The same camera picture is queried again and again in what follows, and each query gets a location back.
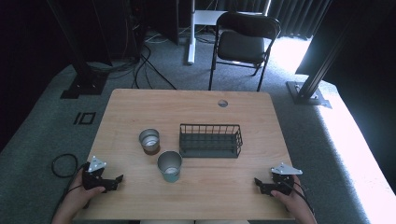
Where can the metal cup with teal base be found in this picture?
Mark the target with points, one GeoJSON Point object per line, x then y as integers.
{"type": "Point", "coordinates": [170, 166]}

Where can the round table grommet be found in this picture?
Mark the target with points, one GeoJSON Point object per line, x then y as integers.
{"type": "Point", "coordinates": [223, 103]}

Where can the black folding chair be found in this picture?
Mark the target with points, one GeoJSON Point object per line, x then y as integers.
{"type": "Point", "coordinates": [241, 46]}

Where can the person's left hand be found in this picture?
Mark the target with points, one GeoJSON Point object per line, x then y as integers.
{"type": "Point", "coordinates": [81, 196]}

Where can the person's light trousers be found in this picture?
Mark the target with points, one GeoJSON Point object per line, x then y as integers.
{"type": "Point", "coordinates": [193, 221]}

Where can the black metal stand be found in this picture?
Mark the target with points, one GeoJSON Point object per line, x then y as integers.
{"type": "Point", "coordinates": [311, 84]}
{"type": "Point", "coordinates": [81, 68]}

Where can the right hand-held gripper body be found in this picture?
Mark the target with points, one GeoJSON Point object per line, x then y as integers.
{"type": "Point", "coordinates": [281, 180]}

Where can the dark curtain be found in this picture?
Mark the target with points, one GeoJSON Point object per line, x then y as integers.
{"type": "Point", "coordinates": [295, 15]}

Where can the person's right hand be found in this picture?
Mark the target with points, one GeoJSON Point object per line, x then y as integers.
{"type": "Point", "coordinates": [291, 199]}

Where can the metal cup with brown base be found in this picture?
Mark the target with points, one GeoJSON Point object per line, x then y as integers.
{"type": "Point", "coordinates": [149, 141]}

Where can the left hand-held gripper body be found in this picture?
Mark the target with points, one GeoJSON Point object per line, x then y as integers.
{"type": "Point", "coordinates": [93, 180]}

